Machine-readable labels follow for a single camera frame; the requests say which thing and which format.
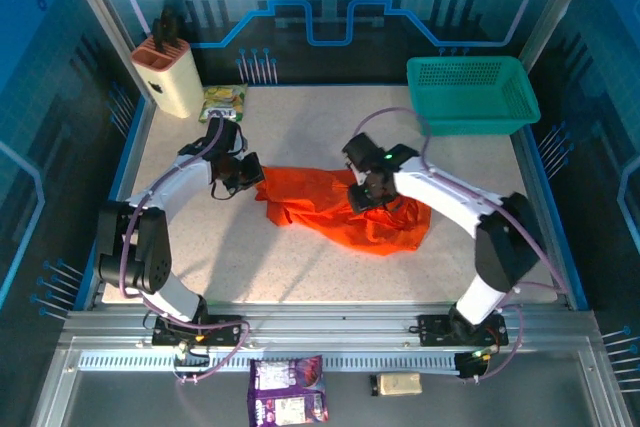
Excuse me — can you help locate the orange t-shirt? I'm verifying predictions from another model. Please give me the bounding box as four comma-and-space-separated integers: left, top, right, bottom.
254, 165, 432, 257

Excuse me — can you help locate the green yellow snack bag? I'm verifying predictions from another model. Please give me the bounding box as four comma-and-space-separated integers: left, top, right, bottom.
198, 83, 250, 125

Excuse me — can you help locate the beige knife block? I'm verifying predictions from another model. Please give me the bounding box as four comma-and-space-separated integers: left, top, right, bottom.
130, 36, 204, 120

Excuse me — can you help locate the teal plastic basket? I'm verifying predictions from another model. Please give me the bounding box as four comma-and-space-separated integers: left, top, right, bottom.
405, 55, 542, 137

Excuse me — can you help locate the beige sponge with black end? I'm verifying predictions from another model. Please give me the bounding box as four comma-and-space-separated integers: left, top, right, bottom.
369, 371, 424, 397

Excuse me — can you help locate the purple snack bag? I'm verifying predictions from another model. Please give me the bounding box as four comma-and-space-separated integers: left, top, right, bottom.
246, 354, 330, 426

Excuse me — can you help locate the long aluminium frame rail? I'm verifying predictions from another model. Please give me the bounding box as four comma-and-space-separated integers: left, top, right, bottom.
58, 302, 604, 351

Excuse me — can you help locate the black knife handle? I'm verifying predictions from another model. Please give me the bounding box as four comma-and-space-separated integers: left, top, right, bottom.
163, 0, 185, 46
151, 18, 167, 54

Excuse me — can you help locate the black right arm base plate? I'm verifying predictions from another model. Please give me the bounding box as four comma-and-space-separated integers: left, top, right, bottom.
417, 313, 510, 347

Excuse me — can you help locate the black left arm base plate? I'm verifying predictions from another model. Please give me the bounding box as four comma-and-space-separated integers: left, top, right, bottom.
151, 314, 244, 347

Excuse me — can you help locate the slotted grey cable duct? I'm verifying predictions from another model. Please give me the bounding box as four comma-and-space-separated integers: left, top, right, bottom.
77, 350, 464, 374

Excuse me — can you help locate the black connector bracket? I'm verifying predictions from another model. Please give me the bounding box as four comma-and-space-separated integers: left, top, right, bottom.
453, 350, 494, 381

